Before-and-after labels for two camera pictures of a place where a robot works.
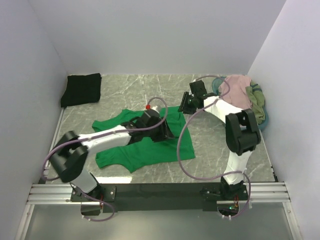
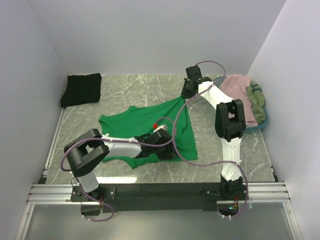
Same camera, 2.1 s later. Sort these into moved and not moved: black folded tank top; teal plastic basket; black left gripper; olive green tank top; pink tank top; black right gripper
Moved: black right gripper; black left gripper
Not moved: pink tank top; olive green tank top; teal plastic basket; black folded tank top
